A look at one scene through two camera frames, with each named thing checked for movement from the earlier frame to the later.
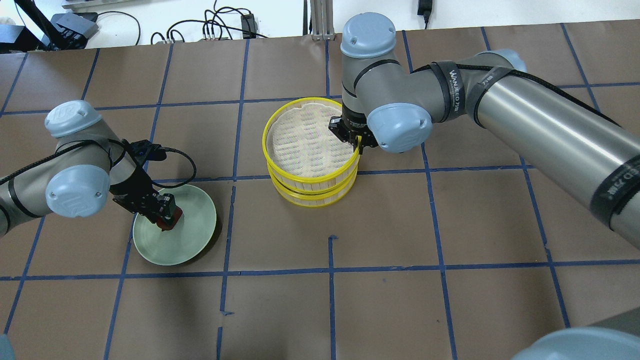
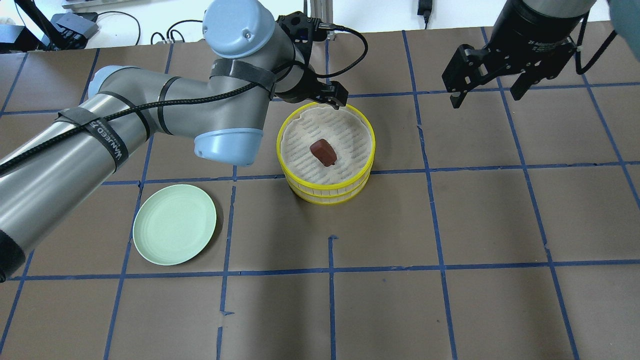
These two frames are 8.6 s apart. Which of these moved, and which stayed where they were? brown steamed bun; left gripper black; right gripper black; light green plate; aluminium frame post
Moved: right gripper black; brown steamed bun; left gripper black
Stayed: aluminium frame post; light green plate
